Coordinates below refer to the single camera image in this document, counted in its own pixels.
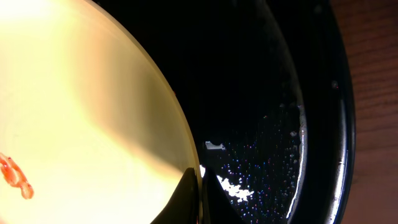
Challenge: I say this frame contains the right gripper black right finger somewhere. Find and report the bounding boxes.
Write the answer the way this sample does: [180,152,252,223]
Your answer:
[202,168,244,224]

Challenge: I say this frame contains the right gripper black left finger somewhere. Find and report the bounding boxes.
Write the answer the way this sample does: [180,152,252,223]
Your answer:
[151,167,199,224]

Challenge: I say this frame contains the pale yellow plate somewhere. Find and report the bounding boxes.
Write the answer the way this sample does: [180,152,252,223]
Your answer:
[1,1,201,223]

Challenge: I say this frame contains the round black tray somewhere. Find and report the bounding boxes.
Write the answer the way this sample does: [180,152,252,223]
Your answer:
[99,0,355,223]

